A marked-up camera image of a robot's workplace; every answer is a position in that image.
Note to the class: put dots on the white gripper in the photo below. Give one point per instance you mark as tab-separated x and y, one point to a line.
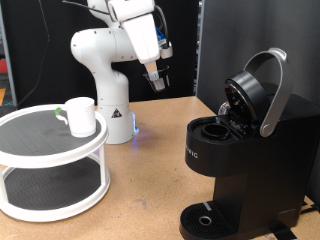
143	36

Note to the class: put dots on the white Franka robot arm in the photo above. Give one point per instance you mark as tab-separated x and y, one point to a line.
110	93

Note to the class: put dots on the black Keurig coffee machine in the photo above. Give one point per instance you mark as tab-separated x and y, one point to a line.
266	173

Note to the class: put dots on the black backdrop curtain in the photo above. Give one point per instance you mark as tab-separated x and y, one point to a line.
180	50

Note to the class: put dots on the white two-tier turntable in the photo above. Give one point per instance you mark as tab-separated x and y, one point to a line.
50	160

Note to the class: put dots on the red background object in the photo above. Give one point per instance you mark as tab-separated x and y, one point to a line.
2	66

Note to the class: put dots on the grey metal frame strip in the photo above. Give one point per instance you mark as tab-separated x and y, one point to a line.
199	33

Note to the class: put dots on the grey metal shelf post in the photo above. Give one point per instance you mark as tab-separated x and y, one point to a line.
12	93

